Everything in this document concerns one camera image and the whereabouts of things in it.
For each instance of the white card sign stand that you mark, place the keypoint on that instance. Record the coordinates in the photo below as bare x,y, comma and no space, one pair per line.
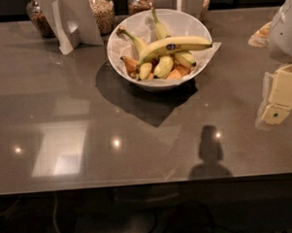
73,23

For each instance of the yellow banana centre short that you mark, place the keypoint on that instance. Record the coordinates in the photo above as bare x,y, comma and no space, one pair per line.
164,67

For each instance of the white ceramic bowl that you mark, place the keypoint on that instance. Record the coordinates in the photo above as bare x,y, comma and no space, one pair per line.
136,24

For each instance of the yellow banana left curved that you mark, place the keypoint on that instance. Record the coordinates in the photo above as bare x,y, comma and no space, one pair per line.
144,69

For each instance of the orange fruit pieces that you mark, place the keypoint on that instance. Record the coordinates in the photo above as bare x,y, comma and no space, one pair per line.
179,72

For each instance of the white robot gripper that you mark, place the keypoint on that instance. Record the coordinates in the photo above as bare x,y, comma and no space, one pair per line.
284,36

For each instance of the yellow banana back upright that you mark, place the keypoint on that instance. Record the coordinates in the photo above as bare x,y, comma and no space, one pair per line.
160,30

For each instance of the large yellow banana with sticker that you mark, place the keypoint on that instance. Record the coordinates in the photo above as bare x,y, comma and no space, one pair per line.
172,45

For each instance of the glass jar brown nuts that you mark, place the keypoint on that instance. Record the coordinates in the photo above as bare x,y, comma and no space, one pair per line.
137,6

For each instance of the yellow banana short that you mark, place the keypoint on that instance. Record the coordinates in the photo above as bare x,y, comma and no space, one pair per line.
185,58
164,67

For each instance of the yellow banana right short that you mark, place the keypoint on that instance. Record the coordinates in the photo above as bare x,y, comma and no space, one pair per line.
185,58

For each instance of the glass jar light grains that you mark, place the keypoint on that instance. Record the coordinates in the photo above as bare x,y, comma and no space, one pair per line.
103,11

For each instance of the glass jar left dark nuts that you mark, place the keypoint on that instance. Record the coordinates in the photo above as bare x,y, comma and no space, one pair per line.
38,19

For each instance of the glass jar far right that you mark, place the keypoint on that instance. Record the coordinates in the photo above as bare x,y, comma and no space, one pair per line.
206,5

